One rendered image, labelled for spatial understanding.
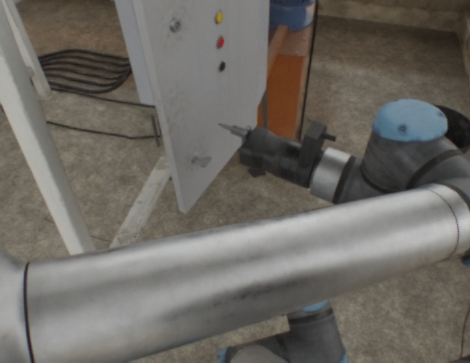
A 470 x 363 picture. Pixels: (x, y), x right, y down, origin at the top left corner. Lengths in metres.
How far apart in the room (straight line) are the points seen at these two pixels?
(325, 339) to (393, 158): 0.36
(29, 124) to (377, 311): 1.36
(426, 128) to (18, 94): 0.81
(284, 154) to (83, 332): 0.47
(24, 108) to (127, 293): 0.74
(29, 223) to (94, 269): 1.75
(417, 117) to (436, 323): 1.23
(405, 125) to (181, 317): 0.37
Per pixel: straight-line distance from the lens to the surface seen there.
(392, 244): 0.37
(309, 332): 0.74
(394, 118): 0.53
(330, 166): 0.63
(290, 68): 1.69
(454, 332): 1.70
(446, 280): 1.79
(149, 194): 1.58
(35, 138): 1.00
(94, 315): 0.27
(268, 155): 0.66
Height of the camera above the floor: 1.44
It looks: 48 degrees down
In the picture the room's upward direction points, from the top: 2 degrees counter-clockwise
